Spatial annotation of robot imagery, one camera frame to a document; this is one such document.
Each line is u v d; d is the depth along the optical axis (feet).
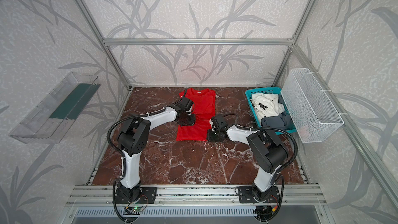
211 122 2.92
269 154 1.55
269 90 3.90
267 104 3.16
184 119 2.76
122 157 1.83
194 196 2.47
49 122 2.08
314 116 2.02
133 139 1.75
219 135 2.36
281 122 2.94
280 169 1.65
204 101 3.62
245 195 2.40
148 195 2.43
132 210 2.35
